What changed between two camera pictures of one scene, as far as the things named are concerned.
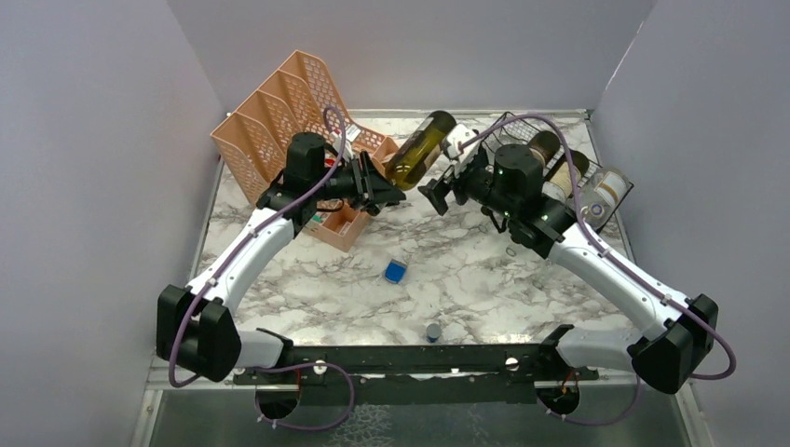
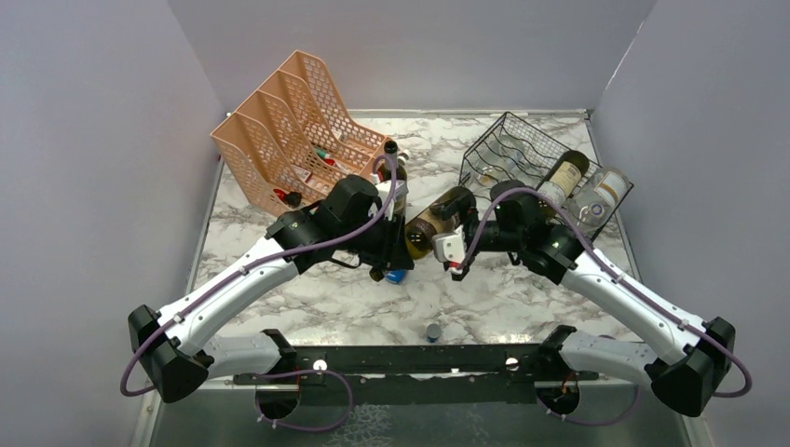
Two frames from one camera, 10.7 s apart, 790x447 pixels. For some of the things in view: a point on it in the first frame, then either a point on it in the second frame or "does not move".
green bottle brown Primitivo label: [546, 142] → [420, 231]
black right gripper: [437, 190] → [468, 225]
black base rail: [415, 373] does not move
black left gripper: [370, 187] → [391, 252]
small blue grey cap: [433, 332] does not move
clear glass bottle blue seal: [602, 193] does not move
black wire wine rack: [596, 191] does not move
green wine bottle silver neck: [419, 151] → [390, 149]
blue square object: [395, 271] does not move
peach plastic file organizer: [251, 146] does not move
